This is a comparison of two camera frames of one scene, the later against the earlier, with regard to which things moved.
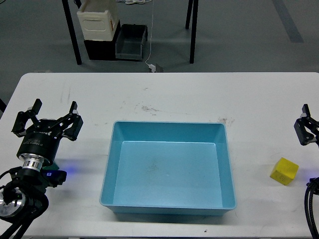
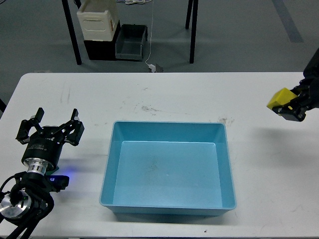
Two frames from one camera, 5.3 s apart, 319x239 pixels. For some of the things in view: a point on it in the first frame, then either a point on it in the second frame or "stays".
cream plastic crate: x=98 y=19 stays
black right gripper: x=306 y=120 → x=294 y=110
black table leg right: x=194 y=26 stays
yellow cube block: x=284 y=171 → x=280 y=97
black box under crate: x=102 y=50 stays
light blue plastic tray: x=169 y=168 stays
